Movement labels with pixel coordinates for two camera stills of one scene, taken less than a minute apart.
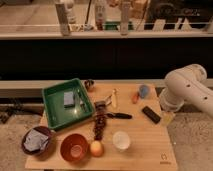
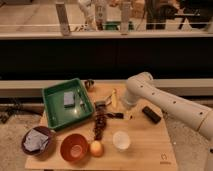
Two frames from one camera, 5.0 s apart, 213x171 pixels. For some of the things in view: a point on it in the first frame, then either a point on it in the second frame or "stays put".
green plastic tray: [66, 102] stays put
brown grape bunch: [99, 126] stays put
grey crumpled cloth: [35, 141] stays put
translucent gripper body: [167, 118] → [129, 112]
